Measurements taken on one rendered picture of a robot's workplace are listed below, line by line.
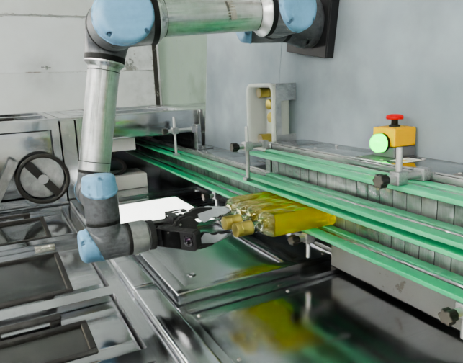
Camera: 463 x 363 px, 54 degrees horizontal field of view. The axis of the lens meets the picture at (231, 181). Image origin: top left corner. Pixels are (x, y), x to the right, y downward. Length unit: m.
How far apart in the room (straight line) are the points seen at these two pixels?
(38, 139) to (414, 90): 1.51
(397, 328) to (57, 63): 4.27
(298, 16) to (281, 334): 0.73
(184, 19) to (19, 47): 3.85
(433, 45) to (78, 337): 1.00
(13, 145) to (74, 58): 2.87
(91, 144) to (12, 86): 3.71
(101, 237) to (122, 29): 0.44
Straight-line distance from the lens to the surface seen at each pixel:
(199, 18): 1.07
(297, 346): 0.95
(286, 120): 1.52
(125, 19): 1.00
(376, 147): 1.11
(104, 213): 1.02
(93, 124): 1.13
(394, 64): 1.22
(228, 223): 1.12
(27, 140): 2.09
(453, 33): 1.11
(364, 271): 1.18
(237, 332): 0.99
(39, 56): 4.84
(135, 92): 5.00
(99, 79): 1.13
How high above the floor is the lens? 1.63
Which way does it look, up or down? 26 degrees down
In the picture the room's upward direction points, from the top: 98 degrees counter-clockwise
